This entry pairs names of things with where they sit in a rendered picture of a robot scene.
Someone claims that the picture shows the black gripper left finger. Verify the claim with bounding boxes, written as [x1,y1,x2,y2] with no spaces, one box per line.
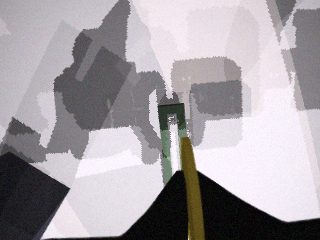
[42,170,188,240]

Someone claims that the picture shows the gold coin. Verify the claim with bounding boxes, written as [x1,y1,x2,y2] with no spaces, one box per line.
[180,137,205,240]

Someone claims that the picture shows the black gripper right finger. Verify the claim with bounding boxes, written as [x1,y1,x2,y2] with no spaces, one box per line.
[197,170,320,240]

